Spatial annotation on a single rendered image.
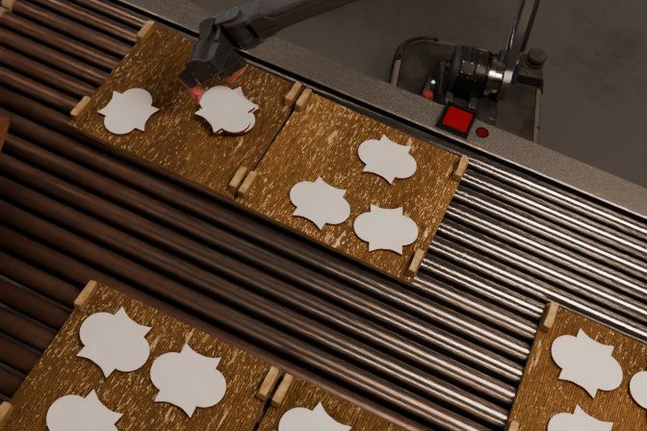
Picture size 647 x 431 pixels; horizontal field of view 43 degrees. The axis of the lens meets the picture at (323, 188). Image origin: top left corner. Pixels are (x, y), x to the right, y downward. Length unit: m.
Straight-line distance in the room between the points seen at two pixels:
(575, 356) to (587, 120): 1.77
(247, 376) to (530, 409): 0.53
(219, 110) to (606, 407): 1.01
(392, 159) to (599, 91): 1.76
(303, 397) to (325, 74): 0.81
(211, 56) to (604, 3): 2.48
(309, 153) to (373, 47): 1.56
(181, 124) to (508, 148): 0.75
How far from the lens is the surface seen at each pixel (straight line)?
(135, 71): 1.99
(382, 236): 1.74
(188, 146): 1.85
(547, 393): 1.69
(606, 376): 1.74
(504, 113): 2.96
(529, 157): 1.98
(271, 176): 1.81
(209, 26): 1.73
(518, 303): 1.77
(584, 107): 3.42
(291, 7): 1.63
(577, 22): 3.73
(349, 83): 2.01
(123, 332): 1.63
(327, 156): 1.85
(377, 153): 1.86
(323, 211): 1.76
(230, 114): 1.86
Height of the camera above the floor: 2.43
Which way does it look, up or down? 56 degrees down
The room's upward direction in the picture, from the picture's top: 10 degrees clockwise
